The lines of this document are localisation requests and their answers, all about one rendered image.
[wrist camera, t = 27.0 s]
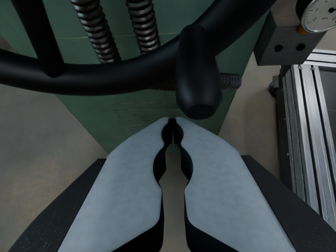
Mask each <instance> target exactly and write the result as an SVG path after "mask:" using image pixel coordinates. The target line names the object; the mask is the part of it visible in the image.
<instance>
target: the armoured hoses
mask: <svg viewBox="0 0 336 252"><path fill-rule="evenodd" d="M70 2H71V3H72V4H73V8H74V10H75V11H76V12H77V13H76V15H77V16H78V18H79V19H80V23H81V24H82V25H83V29H84V30H85V31H86V35H87V37H89V41H90V42H91V45H92V47H93V48H94V51H95V53H96V55H97V57H98V58H99V59H98V60H99V61H100V63H101V64H105V63H113V62H118V61H122V58H121V57H120V53H119V52H118V48H117V47H116V43H115V42H114V38H113V36H112V32H111V31H110V27H109V25H108V21H107V20H106V18H105V16H106V15H105V14H104V12H103V7H102V6H101V5H100V0H70ZM125 5H126V6H127V7H128V11H127V12H128V13H129V14H130V18H129V19H130V20H131V21H132V24H131V25H132V26H133V27H134V29H133V32H134V33H135V38H136V39H137V44H138V48H139V49H140V54H141V55H143V54H146V53H148V52H150V51H152V50H154V49H156V48H158V47H160V46H161V41H160V36H159V30H158V29H157V28H158V25H157V24H156V20H157V18H156V17H155V11H154V4H153V3H152V0H126V3H125ZM220 78H221V87H222V89H225V90H237V89H238V88H240V86H241V85H242V78H241V76H240V75H238V74H232V73H223V72H222V73H220ZM149 89H151V90H160V91H162V90H163V91H171V92H173V91H175V79H174V80H171V81H169V82H166V83H164V84H161V85H158V86H155V87H151V88H148V89H147V90H149Z"/></svg>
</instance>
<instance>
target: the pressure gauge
mask: <svg viewBox="0 0 336 252"><path fill-rule="evenodd" d="M330 8H334V9H336V0H297V2H296V6H295V12H296V14H297V16H298V18H299V20H300V23H299V26H298V28H297V30H296V32H297V33H298V34H301V35H303V34H306V33H307V32H308V33H322V32H326V31H329V30H331V29H334V28H336V10H335V11H334V12H332V13H329V9H330Z"/></svg>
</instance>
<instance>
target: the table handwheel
mask: <svg viewBox="0 0 336 252"><path fill-rule="evenodd" d="M10 1H11V3H12V5H13V7H14V8H15V10H16V12H17V14H18V16H19V18H20V20H21V22H22V24H23V26H24V28H25V31H26V33H27V35H28V37H29V40H30V42H31V44H32V46H33V48H34V51H35V53H36V55H37V57H38V58H34V57H30V56H26V55H22V54H18V53H15V52H11V51H8V50H5V49H2V48H0V84H3V85H7V86H11V87H15V88H20V89H25V90H30V91H36V92H42V93H48V94H57V95H67V96H111V95H120V94H126V93H132V92H137V91H141V90H145V89H149V88H152V87H156V86H159V85H162V84H165V83H167V82H170V81H172V80H175V75H176V64H177V54H178V48H179V43H180V34H179V35H177V36H176V37H174V38H173V39H172V40H170V41H168V42H167V43H165V44H163V45H162V46H160V47H158V48H156V49H154V50H152V51H149V52H147V53H145V54H142V55H139V56H137V57H133V58H130V59H126V60H122V61H116V62H110V63H100V64H74V63H64V60H63V58H62V55H61V52H60V49H59V47H58V44H57V41H56V38H55V36H54V33H53V30H52V27H51V25H50V22H49V19H48V15H47V12H46V9H45V6H44V2H43V0H10ZM276 1H277V0H214V2H213V3H212V4H211V5H210V6H209V7H208V8H207V9H206V11H205V12H204V13H203V14H202V15H201V16H200V17H199V18H198V19H197V20H196V21H195V22H193V23H192V24H197V25H201V26H202V27H203V28H204V29H205V32H206V35H207V38H208V41H209V43H210V45H211V48H212V51H213V54H214V57H215V56H217V55H218V54H220V53H221V52H222V51H224V50H225V49H226V48H228V47H229V46H230V45H231V44H232V43H234V42H235V41H236V40H237V39H239V38H240V37H241V36H242V35H243V34H244V33H245V32H246V31H247V30H249V29H250V28H251V27H252V26H253V25H254V24H255V23H256V22H257V21H258V20H259V19H260V18H261V17H262V16H263V15H264V14H265V13H266V12H267V11H268V10H269V9H270V8H271V7H272V5H273V4H274V3H275V2H276Z"/></svg>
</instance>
